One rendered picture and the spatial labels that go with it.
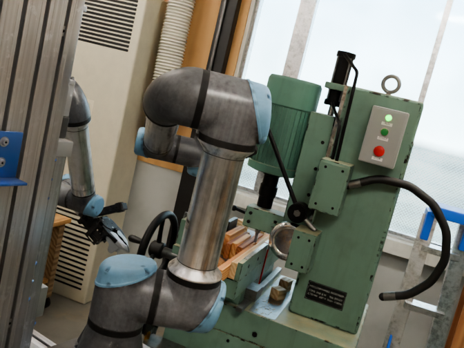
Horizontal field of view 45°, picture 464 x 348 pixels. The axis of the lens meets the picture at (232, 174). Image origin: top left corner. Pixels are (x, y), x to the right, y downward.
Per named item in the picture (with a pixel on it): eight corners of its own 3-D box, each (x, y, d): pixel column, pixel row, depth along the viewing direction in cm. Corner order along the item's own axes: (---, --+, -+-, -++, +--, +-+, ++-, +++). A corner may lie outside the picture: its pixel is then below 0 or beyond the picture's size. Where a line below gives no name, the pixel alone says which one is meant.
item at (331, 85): (324, 103, 182) (337, 51, 179) (348, 109, 179) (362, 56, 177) (320, 103, 174) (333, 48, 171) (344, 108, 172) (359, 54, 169)
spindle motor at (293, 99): (255, 163, 196) (277, 75, 191) (303, 177, 191) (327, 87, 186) (239, 166, 179) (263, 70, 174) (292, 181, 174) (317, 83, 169)
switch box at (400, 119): (360, 159, 165) (375, 105, 162) (393, 168, 162) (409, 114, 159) (358, 159, 159) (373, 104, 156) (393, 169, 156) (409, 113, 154)
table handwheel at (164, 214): (150, 291, 212) (177, 219, 218) (197, 308, 206) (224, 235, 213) (120, 280, 185) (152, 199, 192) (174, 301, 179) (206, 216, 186)
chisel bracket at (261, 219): (246, 226, 193) (252, 202, 192) (285, 238, 189) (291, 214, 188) (239, 229, 186) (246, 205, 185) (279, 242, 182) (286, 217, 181)
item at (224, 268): (264, 243, 208) (266, 233, 207) (268, 245, 207) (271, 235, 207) (213, 281, 158) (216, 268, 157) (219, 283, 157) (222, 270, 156)
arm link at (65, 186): (64, 187, 182) (83, 186, 192) (36, 177, 185) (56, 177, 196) (59, 210, 183) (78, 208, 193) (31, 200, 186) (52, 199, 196)
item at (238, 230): (235, 244, 199) (239, 225, 198) (240, 246, 198) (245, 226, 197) (219, 254, 183) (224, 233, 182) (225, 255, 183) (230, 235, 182)
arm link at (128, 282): (92, 301, 123) (103, 243, 121) (152, 312, 125) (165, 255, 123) (83, 326, 111) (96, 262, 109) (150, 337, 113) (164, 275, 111)
